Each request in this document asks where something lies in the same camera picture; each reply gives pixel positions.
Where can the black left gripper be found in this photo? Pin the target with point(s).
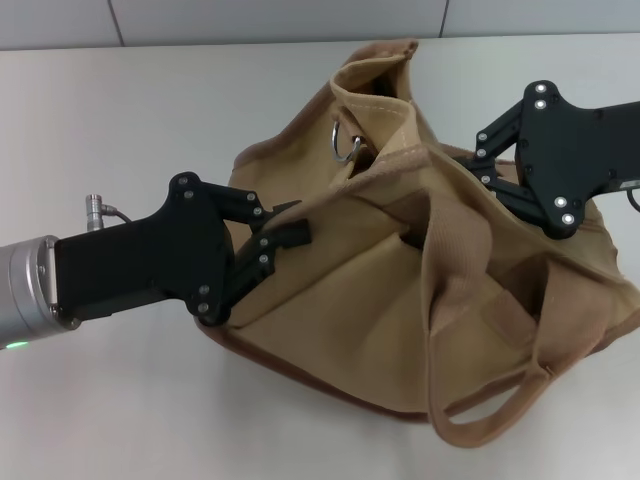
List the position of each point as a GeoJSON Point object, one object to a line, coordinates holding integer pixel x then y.
{"type": "Point", "coordinates": [150, 260]}

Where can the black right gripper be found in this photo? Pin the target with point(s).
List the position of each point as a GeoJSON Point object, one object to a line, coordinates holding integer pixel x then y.
{"type": "Point", "coordinates": [575, 145]}

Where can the khaki canvas food bag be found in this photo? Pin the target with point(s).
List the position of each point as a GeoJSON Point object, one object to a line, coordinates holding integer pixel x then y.
{"type": "Point", "coordinates": [360, 300]}

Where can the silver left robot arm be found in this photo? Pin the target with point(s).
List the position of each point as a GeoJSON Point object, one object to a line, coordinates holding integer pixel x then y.
{"type": "Point", "coordinates": [25, 290]}

